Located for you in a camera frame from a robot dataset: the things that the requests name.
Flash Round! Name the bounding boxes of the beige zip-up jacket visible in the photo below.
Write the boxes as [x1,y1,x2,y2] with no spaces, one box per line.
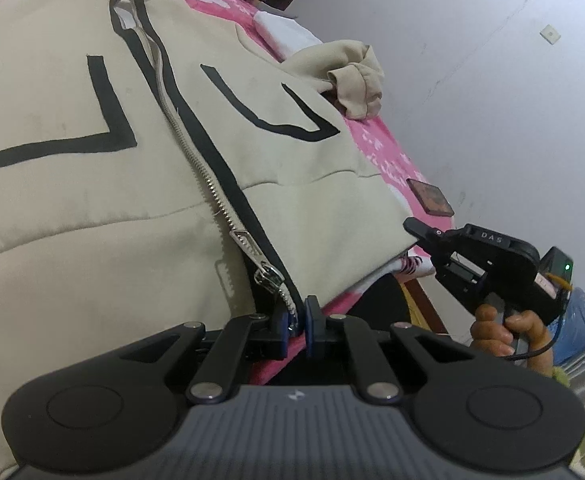
[0,0,413,477]

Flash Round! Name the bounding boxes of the operator right hand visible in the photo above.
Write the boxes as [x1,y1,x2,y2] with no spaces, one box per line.
[471,304,552,358]

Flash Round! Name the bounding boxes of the smartphone with brown case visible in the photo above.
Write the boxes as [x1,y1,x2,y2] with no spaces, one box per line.
[407,179,454,218]

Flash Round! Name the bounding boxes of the blue plastic bag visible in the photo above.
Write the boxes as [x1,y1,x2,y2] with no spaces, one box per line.
[552,287,585,366]

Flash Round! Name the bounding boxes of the operator green right sleeve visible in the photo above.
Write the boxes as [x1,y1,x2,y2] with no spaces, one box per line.
[552,366,570,388]

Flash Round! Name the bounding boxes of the folded white towel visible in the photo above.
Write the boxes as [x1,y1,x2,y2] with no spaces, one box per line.
[253,11,323,61]

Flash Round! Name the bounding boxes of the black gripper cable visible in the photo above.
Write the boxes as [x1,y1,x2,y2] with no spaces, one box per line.
[504,271,574,361]

